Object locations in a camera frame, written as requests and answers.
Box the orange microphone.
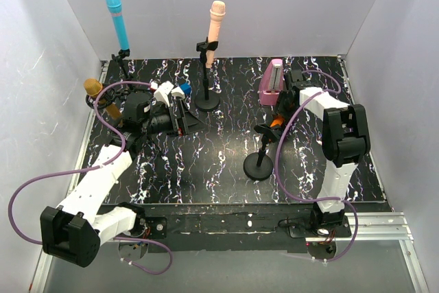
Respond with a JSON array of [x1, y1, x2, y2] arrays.
[[270, 115, 285, 143]]

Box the black round-base mic stand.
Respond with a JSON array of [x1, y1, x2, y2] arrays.
[[194, 38, 220, 113]]

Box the shock-mount tripod mic stand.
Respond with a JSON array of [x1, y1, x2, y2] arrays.
[[83, 78, 135, 128]]

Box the gold microphone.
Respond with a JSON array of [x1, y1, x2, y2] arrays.
[[83, 78, 121, 120]]

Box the pink microphone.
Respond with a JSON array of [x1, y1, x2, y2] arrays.
[[204, 0, 227, 69]]

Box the blue microphone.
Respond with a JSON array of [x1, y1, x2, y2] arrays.
[[106, 0, 130, 51]]

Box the black tripod mic stand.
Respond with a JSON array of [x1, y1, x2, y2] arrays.
[[110, 49, 151, 100]]

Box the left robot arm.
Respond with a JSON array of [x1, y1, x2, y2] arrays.
[[40, 92, 205, 268]]

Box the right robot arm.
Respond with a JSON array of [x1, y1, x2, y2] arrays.
[[274, 70, 370, 231]]

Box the pink metronome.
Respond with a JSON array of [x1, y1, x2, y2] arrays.
[[258, 58, 284, 106]]

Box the blue and white block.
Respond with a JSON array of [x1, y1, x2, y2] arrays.
[[171, 83, 191, 99]]

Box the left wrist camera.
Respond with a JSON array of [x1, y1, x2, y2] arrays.
[[150, 81, 174, 107]]

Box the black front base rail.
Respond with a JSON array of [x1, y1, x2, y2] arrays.
[[99, 200, 353, 255]]

